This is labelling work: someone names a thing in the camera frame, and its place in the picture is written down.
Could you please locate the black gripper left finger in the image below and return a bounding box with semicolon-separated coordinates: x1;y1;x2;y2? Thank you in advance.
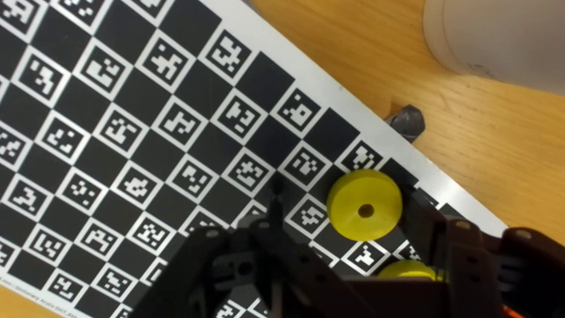
134;174;378;318

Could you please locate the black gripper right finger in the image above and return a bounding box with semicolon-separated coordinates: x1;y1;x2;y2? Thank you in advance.
404;190;565;318

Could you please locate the yellow disc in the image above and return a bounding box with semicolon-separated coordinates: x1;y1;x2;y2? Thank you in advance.
325;169;406;243
376;257;440;282

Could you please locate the white paper cup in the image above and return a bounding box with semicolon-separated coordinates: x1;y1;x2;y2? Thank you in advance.
422;0;565;95

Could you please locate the black white marker board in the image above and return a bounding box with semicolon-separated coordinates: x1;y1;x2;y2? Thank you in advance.
0;0;509;318

